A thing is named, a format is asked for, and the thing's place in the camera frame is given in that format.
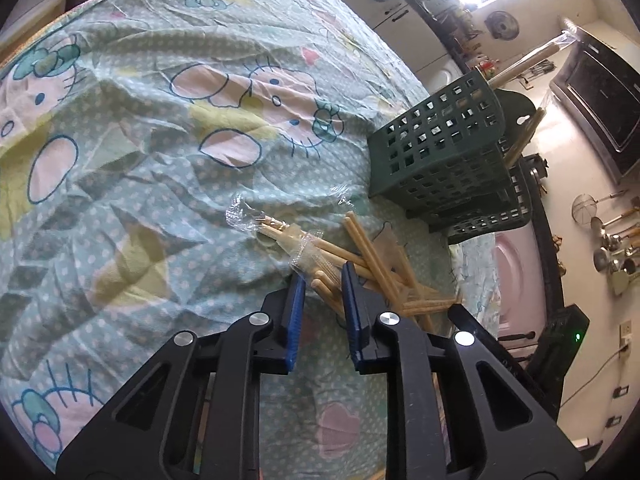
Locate pile of wooden chopsticks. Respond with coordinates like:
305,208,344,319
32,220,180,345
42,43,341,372
227,195,463,333

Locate small wall fan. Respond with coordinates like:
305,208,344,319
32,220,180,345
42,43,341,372
484,10,519,41

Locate plastic-wrapped chopstick pair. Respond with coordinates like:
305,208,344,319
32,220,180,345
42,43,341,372
487,17,581,88

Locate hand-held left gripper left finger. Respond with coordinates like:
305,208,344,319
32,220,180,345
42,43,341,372
55,275,307,480

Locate cartoon cat printed tablecloth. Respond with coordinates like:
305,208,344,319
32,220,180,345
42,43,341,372
0,0,501,476

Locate row of hanging kitchen utensils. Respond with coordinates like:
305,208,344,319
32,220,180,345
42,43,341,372
571,189,640,297

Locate ginger roots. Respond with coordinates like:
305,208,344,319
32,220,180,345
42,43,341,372
552,232,569,277

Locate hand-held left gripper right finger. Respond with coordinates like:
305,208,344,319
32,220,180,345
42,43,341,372
340,262,587,480

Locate bare wooden chopstick pair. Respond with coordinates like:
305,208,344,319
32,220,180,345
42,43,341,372
501,108,545,168

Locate dark green plastic utensil basket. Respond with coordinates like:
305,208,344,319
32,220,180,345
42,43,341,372
367,71,543,246

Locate black range hood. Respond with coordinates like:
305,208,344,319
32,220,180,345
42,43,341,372
549,27,640,183

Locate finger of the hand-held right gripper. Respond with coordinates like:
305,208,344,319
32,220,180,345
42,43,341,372
446,303,504,362

